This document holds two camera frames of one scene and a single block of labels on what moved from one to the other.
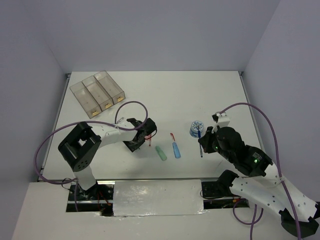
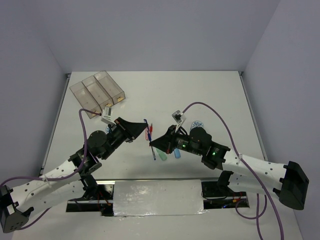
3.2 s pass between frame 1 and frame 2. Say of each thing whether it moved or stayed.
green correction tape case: stayed
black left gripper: moved
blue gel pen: moved
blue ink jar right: stayed
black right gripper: moved
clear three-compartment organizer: stayed
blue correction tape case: stayed
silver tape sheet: stayed
